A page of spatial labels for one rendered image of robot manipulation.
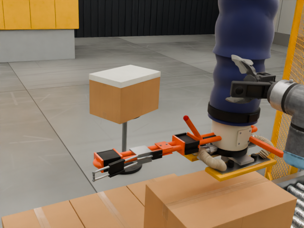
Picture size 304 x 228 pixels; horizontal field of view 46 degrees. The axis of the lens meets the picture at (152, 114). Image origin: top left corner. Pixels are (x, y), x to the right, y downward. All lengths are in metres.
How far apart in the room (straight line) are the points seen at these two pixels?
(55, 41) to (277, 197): 7.55
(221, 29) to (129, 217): 1.26
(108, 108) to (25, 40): 5.55
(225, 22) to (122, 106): 1.94
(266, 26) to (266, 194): 0.80
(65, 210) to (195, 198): 0.91
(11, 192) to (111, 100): 1.23
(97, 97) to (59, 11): 5.47
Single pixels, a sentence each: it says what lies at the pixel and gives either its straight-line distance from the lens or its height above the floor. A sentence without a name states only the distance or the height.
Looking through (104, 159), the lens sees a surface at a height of 1.26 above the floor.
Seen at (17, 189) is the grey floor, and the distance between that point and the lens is 3.57.
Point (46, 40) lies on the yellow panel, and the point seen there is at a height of 0.46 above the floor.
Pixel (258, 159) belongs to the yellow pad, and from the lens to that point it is 1.69.
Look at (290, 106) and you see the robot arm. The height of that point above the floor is 1.57.
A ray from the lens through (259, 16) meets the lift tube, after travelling 1.42.
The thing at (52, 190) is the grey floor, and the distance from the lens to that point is 3.49.
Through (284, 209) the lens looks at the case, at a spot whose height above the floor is 0.91.
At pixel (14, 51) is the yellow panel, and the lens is 8.66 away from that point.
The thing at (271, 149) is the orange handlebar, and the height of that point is 1.24.
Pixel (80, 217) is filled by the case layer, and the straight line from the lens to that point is 2.21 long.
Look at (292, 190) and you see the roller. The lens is 2.74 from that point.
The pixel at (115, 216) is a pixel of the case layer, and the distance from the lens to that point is 2.21.
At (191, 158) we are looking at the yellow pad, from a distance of 1.62.
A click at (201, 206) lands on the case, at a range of 1.63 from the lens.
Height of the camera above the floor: 1.86
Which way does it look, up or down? 20 degrees down
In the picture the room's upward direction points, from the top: 3 degrees clockwise
